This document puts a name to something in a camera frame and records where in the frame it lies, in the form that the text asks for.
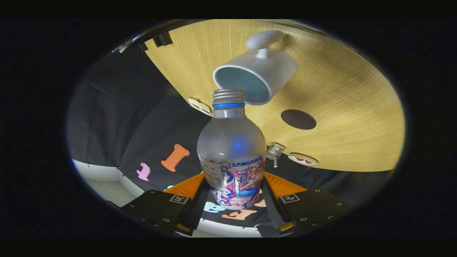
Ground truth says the white clamp device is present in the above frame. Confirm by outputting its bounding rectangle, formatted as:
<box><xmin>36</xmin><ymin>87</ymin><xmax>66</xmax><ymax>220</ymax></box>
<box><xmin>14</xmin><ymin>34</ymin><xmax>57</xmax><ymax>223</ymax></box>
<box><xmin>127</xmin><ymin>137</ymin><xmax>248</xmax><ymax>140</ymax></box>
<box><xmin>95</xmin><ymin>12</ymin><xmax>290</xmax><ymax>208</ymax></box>
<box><xmin>111</xmin><ymin>36</ymin><xmax>140</xmax><ymax>54</ymax></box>

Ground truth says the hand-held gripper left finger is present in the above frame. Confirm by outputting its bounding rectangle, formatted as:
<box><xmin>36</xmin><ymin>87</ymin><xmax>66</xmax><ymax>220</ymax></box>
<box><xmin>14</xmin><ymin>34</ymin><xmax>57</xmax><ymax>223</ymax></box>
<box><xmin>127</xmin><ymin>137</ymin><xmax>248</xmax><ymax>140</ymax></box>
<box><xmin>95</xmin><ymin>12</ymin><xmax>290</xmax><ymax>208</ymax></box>
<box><xmin>121</xmin><ymin>172</ymin><xmax>211</xmax><ymax>237</ymax></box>

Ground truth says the metal wire basket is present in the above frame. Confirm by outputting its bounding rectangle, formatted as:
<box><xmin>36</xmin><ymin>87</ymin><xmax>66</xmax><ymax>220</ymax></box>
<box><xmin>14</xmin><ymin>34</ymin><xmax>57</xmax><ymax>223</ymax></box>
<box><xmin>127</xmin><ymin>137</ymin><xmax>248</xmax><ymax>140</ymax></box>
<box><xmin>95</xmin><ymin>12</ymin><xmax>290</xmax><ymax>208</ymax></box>
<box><xmin>266</xmin><ymin>142</ymin><xmax>286</xmax><ymax>160</ymax></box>

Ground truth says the white cup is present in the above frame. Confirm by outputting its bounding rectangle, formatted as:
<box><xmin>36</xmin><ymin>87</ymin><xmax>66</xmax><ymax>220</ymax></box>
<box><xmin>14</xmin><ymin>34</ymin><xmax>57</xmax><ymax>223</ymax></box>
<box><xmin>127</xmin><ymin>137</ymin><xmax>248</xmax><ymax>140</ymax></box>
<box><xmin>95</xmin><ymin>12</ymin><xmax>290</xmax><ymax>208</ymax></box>
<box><xmin>212</xmin><ymin>30</ymin><xmax>297</xmax><ymax>106</ymax></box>

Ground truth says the silver juice bottle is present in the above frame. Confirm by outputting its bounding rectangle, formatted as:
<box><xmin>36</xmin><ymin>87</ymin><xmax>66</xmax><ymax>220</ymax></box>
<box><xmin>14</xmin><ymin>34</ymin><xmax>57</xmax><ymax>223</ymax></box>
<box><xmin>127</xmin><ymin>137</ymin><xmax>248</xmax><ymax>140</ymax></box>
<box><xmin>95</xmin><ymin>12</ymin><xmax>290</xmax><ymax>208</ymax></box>
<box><xmin>197</xmin><ymin>89</ymin><xmax>267</xmax><ymax>210</ymax></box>

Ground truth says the round white plate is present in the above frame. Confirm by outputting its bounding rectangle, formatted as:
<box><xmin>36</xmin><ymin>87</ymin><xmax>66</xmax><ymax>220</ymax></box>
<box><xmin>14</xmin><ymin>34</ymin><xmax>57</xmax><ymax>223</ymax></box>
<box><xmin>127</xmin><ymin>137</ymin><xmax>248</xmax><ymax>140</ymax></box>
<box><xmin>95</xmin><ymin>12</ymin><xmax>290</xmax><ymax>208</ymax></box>
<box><xmin>288</xmin><ymin>153</ymin><xmax>319</xmax><ymax>168</ymax></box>

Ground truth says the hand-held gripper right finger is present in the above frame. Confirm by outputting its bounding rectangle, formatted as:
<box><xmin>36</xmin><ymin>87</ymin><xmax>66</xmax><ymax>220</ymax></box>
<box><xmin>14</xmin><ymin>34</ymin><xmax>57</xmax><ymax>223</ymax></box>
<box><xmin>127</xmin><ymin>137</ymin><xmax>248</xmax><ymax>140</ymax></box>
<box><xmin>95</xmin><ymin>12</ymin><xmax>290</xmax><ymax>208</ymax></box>
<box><xmin>262</xmin><ymin>172</ymin><xmax>354</xmax><ymax>236</ymax></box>

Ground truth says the wooden table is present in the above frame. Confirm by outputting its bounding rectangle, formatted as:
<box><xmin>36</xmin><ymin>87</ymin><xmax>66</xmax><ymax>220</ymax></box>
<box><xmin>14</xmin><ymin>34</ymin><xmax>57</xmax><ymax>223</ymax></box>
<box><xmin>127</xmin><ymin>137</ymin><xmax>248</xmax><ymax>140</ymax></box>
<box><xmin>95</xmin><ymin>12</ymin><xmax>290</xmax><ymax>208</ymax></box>
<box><xmin>145</xmin><ymin>19</ymin><xmax>406</xmax><ymax>172</ymax></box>

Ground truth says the dark round coaster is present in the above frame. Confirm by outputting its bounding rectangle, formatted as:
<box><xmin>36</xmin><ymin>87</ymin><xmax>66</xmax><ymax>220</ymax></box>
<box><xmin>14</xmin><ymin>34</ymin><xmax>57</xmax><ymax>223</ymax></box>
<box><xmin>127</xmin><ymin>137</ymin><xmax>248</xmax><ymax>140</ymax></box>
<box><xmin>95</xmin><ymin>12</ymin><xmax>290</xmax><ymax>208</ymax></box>
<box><xmin>281</xmin><ymin>109</ymin><xmax>317</xmax><ymax>130</ymax></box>

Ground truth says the black backdrop cloth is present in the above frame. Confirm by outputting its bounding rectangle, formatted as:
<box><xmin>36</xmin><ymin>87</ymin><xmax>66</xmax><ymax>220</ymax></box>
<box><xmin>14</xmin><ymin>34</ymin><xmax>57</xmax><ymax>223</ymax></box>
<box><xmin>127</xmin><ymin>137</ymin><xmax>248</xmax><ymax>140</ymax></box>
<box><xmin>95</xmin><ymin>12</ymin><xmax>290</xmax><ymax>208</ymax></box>
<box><xmin>67</xmin><ymin>46</ymin><xmax>393</xmax><ymax>229</ymax></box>

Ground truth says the divided white food tray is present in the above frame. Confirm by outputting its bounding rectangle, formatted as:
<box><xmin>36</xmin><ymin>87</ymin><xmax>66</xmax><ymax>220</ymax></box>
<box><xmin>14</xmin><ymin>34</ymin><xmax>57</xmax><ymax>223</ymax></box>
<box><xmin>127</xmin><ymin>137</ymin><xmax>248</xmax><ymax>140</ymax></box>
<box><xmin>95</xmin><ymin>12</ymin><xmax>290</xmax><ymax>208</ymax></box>
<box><xmin>187</xmin><ymin>97</ymin><xmax>212</xmax><ymax>116</ymax></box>

